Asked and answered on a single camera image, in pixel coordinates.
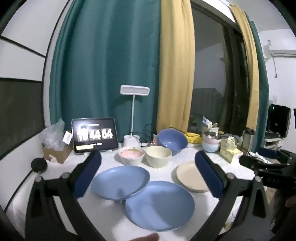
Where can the white wall socket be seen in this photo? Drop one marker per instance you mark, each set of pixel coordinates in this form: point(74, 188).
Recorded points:
point(275, 99)

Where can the white carton with items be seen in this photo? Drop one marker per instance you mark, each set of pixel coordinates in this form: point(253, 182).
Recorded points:
point(209, 126)

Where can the dark glass sliding door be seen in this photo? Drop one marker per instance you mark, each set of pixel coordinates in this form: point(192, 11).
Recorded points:
point(208, 58)

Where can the person's left hand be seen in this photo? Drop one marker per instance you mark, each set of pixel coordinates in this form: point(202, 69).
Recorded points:
point(145, 237)

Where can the beige plate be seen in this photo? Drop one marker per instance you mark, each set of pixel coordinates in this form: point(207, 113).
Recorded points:
point(187, 176)

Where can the large blue bowl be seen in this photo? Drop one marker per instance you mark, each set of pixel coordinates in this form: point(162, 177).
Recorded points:
point(172, 141)

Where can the person's right hand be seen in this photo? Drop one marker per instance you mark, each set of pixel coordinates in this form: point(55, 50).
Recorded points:
point(290, 201)

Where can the cardboard box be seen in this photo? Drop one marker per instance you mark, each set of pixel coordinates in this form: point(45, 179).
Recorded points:
point(57, 155)

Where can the black round puck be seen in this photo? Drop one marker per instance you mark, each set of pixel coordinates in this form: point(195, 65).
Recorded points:
point(39, 165)

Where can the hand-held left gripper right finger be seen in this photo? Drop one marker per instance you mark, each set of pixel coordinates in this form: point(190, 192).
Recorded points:
point(209, 176)

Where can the cream bowl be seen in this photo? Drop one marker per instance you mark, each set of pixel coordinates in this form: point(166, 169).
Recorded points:
point(158, 157)

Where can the pink strawberry bowl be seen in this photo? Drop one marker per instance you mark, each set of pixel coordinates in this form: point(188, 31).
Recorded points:
point(131, 154)

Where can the blue plate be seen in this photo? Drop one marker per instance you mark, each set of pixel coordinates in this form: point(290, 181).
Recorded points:
point(118, 183)
point(159, 206)

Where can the tablet with clock display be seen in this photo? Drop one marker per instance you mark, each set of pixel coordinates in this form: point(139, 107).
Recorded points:
point(94, 134)

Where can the black case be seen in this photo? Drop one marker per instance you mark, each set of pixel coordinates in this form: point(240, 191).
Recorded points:
point(278, 122)

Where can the yellow tissue box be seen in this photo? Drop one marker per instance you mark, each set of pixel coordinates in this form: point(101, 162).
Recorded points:
point(229, 153)

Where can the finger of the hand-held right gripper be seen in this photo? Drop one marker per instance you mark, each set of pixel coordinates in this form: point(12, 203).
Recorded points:
point(252, 162)
point(272, 156)

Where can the white air conditioner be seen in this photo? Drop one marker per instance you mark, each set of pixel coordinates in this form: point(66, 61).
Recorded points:
point(282, 52)

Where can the metal bowl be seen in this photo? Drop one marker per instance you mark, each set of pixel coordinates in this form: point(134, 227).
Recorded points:
point(212, 134)

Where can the narrow yellow curtain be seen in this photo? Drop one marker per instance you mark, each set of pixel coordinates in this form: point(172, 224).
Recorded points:
point(249, 69)

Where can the narrow teal curtain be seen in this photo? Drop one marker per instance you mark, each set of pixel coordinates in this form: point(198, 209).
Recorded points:
point(262, 92)

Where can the small white box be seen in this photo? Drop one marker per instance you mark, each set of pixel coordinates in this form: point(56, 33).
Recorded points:
point(67, 138)

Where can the clear plastic bag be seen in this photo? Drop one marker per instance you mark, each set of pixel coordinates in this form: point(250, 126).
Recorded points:
point(52, 134)

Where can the white textured tablecloth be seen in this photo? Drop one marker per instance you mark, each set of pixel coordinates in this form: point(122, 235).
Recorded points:
point(111, 215)

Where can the light blue bowl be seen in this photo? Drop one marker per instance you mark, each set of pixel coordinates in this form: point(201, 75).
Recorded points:
point(211, 147)

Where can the white cabinet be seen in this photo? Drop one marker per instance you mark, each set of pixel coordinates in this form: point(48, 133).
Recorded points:
point(272, 143)

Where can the white desk lamp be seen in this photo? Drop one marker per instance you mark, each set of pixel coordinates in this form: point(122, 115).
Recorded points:
point(134, 90)

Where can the pale pink bowl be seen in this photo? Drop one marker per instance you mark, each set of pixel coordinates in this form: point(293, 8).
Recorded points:
point(211, 140)

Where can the yellow packet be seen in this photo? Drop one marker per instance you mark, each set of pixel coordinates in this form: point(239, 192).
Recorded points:
point(193, 138)

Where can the dark thermos flask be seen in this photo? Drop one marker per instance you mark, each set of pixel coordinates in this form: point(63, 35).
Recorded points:
point(248, 141)

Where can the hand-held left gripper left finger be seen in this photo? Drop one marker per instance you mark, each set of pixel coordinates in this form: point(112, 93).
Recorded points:
point(89, 172)

